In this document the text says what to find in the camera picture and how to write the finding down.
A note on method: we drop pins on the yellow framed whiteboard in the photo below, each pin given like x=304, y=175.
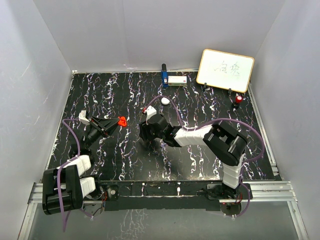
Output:
x=225, y=70

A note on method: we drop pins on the red emergency stop button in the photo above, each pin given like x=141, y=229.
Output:
x=237, y=101

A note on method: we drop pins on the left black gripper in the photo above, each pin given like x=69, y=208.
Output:
x=104, y=126

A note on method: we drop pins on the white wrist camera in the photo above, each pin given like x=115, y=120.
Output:
x=149, y=112
x=82, y=117

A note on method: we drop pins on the white green carton box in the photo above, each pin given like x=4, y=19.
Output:
x=177, y=81

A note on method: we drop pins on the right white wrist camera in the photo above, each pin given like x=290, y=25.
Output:
x=149, y=112

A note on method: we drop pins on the blue black marker device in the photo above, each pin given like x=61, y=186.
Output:
x=164, y=75

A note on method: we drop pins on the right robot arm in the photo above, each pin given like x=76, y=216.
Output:
x=226, y=143

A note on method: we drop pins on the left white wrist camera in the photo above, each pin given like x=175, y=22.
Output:
x=82, y=117

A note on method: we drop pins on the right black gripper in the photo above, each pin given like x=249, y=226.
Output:
x=145, y=133

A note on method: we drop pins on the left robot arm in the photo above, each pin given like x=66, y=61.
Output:
x=64, y=188

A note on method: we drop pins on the red earbud charging case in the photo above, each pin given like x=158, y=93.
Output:
x=122, y=121

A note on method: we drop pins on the white earbud charging case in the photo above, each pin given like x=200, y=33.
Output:
x=165, y=101

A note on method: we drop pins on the black front base frame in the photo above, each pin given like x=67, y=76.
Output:
x=167, y=195

